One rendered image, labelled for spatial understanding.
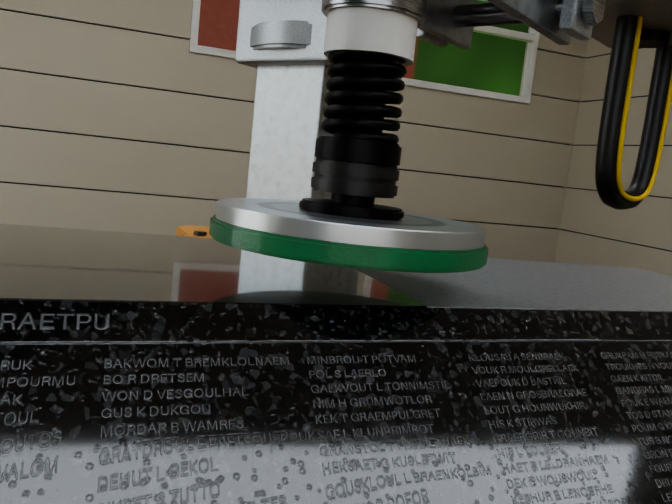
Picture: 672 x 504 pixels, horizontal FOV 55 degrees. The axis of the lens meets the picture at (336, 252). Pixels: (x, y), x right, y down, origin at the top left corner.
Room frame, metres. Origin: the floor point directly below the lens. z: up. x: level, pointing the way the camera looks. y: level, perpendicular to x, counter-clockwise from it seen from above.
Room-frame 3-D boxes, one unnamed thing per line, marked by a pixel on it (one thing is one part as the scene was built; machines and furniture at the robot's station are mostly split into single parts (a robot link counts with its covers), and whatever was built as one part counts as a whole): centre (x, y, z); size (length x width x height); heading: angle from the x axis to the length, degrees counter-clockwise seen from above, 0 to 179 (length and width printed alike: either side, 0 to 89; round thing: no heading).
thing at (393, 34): (0.52, -0.01, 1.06); 0.07 x 0.07 x 0.04
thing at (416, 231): (0.52, -0.01, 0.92); 0.21 x 0.21 x 0.01
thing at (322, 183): (0.52, -0.01, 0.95); 0.07 x 0.07 x 0.01
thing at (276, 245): (0.52, -0.01, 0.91); 0.22 x 0.22 x 0.04
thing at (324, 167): (0.52, -0.01, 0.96); 0.07 x 0.07 x 0.01
